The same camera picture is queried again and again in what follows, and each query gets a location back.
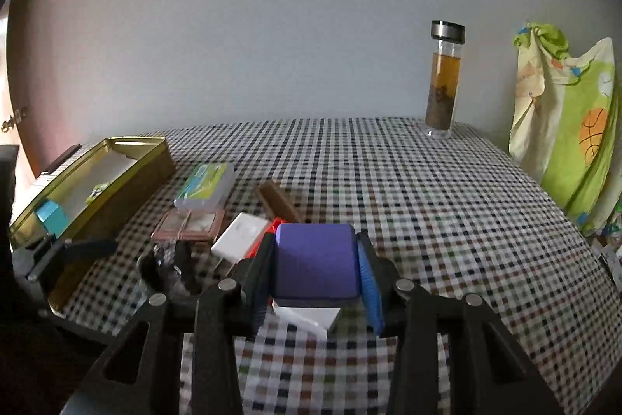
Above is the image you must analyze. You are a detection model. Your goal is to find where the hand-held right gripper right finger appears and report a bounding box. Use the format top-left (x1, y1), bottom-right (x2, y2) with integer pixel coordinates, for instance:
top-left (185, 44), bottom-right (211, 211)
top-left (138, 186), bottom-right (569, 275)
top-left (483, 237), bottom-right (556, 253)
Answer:
top-left (357, 234), bottom-right (564, 415)

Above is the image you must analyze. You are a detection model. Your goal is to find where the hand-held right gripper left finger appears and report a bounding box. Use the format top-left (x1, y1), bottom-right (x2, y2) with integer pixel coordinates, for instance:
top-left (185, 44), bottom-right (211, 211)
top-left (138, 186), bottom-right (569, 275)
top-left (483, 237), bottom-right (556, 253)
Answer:
top-left (63, 233), bottom-right (277, 415)

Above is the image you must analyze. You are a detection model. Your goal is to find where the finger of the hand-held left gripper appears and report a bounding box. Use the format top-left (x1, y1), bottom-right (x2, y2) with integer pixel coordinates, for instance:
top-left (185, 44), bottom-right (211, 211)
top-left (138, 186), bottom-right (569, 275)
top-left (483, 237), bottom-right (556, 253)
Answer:
top-left (46, 236), bottom-right (118, 280)

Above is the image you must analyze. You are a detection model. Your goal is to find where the white toy block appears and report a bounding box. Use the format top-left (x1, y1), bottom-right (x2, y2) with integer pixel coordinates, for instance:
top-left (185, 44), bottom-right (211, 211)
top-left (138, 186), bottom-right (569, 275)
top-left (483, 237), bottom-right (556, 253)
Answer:
top-left (272, 299), bottom-right (342, 339)

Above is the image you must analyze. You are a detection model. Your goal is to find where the purple toy block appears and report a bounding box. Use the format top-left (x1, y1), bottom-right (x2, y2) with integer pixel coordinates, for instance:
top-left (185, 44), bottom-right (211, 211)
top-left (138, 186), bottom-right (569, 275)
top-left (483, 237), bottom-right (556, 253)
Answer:
top-left (271, 223), bottom-right (361, 305)

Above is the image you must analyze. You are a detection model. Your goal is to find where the black silver toy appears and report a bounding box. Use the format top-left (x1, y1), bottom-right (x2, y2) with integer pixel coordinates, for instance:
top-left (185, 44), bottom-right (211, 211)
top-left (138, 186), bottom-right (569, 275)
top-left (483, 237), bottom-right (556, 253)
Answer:
top-left (138, 237), bottom-right (200, 301)

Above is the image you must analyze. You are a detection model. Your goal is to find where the white charger adapter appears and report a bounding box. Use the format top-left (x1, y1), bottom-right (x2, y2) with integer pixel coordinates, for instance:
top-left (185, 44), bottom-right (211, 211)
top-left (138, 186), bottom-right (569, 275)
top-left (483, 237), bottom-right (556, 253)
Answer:
top-left (211, 212), bottom-right (270, 272)

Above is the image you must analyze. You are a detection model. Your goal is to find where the gold metal tin box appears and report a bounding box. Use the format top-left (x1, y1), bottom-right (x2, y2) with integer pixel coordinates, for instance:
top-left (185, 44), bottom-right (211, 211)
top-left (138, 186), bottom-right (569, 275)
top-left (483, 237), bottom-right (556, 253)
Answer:
top-left (9, 135), bottom-right (176, 313)

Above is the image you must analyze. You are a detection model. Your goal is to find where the red toy block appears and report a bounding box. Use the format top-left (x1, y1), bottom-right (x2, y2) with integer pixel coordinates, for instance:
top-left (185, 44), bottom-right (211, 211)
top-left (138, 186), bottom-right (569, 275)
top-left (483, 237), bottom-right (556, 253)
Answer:
top-left (243, 217), bottom-right (285, 259)

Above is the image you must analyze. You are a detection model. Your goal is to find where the teal toy block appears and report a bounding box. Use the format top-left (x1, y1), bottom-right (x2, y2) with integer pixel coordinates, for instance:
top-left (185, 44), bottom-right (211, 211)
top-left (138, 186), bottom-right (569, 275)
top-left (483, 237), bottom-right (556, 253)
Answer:
top-left (35, 198), bottom-right (69, 237)

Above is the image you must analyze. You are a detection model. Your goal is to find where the white paper liner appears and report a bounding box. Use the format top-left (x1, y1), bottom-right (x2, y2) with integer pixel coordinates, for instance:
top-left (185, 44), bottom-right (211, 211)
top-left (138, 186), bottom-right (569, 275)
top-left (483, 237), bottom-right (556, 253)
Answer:
top-left (63, 152), bottom-right (142, 221)

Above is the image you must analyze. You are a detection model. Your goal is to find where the checkered tablecloth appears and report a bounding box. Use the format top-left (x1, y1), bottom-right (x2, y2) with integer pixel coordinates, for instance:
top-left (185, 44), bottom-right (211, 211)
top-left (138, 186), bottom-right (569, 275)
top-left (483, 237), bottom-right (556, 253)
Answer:
top-left (29, 116), bottom-right (618, 415)

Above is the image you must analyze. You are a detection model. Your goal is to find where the black flat bar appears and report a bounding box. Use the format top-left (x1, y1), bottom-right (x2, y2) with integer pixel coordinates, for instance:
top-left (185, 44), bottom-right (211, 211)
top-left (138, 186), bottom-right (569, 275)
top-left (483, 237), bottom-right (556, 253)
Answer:
top-left (39, 144), bottom-right (83, 175)

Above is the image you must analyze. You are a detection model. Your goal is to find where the banded deck of cards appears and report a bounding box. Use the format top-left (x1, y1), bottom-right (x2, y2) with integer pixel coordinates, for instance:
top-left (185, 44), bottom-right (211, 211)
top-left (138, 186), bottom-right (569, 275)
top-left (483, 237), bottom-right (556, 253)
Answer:
top-left (152, 208), bottom-right (225, 243)

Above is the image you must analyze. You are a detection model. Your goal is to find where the brown chocolate-shaped bar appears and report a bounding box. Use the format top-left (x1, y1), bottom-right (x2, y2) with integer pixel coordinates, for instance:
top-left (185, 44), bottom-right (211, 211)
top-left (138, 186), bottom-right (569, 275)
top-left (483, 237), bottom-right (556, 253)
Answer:
top-left (257, 180), bottom-right (302, 224)

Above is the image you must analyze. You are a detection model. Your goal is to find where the clear case with green label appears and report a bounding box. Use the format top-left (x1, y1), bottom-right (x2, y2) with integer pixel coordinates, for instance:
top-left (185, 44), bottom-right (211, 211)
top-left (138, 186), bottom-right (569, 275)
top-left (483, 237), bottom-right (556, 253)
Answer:
top-left (174, 162), bottom-right (237, 212)

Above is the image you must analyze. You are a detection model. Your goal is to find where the glass tea bottle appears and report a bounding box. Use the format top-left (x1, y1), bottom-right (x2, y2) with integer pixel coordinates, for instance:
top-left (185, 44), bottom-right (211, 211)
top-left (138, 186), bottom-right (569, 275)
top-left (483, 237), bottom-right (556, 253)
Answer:
top-left (425, 20), bottom-right (466, 138)

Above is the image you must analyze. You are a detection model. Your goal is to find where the brass door handle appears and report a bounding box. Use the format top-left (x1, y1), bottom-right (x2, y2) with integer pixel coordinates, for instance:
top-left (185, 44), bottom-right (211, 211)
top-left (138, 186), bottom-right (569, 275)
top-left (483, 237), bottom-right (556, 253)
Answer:
top-left (1, 104), bottom-right (30, 134)

